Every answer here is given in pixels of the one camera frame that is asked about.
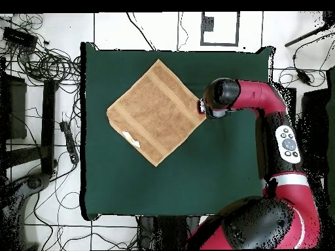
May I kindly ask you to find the tan terry towel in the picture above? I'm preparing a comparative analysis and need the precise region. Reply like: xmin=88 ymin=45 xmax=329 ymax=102
xmin=106 ymin=59 xmax=207 ymax=167

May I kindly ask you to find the black stand bar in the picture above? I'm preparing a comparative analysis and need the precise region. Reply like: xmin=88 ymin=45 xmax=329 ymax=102
xmin=286 ymin=87 xmax=297 ymax=116
xmin=41 ymin=79 xmax=59 ymax=175

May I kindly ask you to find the black power adapter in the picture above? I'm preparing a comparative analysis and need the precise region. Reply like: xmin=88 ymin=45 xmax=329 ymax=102
xmin=296 ymin=69 xmax=312 ymax=86

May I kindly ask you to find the dark green table cloth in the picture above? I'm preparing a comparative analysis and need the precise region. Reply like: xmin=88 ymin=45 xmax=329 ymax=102
xmin=79 ymin=41 xmax=275 ymax=221

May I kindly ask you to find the black square block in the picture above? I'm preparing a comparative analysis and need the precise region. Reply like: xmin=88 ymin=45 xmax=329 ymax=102
xmin=298 ymin=88 xmax=331 ymax=168
xmin=0 ymin=73 xmax=27 ymax=141

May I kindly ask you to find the black tripod rod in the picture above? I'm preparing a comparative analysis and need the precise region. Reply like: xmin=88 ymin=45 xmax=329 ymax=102
xmin=284 ymin=11 xmax=335 ymax=48

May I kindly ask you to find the black power strip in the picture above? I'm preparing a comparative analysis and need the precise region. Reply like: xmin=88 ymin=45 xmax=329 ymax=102
xmin=59 ymin=120 xmax=80 ymax=165

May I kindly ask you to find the grey wheeled base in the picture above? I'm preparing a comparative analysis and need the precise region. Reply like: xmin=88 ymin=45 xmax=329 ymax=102
xmin=0 ymin=172 xmax=50 ymax=250

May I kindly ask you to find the black electronics box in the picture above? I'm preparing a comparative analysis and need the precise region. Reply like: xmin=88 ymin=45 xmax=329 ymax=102
xmin=2 ymin=26 xmax=39 ymax=49

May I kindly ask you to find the grey floor frame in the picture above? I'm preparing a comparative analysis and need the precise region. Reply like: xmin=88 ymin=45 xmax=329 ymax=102
xmin=200 ymin=11 xmax=240 ymax=47

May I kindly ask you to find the black floor cable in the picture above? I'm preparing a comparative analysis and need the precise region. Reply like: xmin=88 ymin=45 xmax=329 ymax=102
xmin=126 ymin=11 xmax=157 ymax=51

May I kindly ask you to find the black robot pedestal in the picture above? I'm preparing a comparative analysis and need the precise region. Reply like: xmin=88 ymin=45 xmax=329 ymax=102
xmin=137 ymin=215 xmax=201 ymax=250

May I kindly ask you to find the tangled black cable bundle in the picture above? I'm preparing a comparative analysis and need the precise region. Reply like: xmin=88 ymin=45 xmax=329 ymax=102
xmin=15 ymin=46 xmax=82 ymax=86

